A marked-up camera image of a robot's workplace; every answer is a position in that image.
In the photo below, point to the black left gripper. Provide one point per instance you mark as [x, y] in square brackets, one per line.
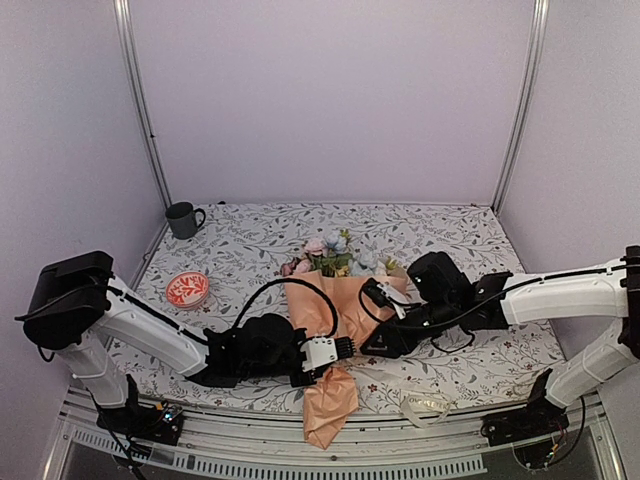
[300, 381]

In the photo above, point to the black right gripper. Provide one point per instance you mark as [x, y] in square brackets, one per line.
[396, 348]

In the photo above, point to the beige wrapping paper sheet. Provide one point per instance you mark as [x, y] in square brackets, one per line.
[330, 310]

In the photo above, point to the blue fake flower stem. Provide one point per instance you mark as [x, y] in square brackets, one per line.
[346, 260]

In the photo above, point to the white lace ribbon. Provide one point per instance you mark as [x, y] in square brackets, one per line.
[381, 391]

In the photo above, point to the pale pink white flower stem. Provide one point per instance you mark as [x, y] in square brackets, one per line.
[315, 250]

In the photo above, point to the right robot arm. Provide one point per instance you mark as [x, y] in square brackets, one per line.
[609, 291]

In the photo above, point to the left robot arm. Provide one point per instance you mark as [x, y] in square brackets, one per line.
[77, 299]

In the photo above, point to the right arm base board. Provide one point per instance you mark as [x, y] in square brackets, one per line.
[535, 436]

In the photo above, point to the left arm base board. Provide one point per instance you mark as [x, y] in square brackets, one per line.
[160, 424]

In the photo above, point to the red white patterned dish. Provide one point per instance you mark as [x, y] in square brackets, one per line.
[187, 290]

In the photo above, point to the dark grey mug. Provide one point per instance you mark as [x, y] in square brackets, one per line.
[184, 219]

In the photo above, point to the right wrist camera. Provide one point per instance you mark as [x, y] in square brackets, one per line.
[385, 295]

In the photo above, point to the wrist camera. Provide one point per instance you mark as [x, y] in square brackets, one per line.
[321, 351]
[385, 295]

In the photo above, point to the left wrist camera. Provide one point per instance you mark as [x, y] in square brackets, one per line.
[321, 351]

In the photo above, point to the right aluminium frame post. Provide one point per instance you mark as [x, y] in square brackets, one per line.
[532, 63]

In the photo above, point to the aluminium frame post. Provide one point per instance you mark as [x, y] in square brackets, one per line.
[532, 63]
[125, 30]

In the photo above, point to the left aluminium frame post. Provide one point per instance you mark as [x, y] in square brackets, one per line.
[125, 30]

